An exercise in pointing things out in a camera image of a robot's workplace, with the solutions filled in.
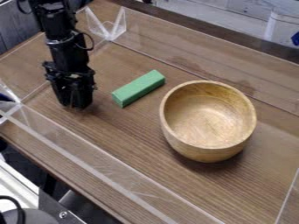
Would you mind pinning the green rectangular block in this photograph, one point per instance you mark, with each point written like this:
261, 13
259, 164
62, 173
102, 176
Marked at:
138, 88

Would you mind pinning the clear acrylic front barrier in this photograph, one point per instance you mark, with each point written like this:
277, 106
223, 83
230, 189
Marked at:
120, 189

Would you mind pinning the white container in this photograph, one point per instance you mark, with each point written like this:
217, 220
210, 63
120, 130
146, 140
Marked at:
282, 26

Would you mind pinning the brown wooden bowl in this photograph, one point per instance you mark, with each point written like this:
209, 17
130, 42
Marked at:
209, 119

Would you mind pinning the clear acrylic corner bracket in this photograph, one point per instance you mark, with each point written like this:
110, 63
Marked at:
108, 30

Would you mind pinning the blue object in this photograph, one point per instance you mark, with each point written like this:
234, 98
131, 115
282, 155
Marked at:
295, 39

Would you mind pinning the grey metal bracket with screw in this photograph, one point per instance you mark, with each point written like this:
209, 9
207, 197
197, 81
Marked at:
56, 210

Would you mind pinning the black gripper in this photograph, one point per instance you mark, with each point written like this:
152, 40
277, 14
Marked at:
68, 72

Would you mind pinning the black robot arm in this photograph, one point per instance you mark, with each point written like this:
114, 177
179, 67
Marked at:
55, 18

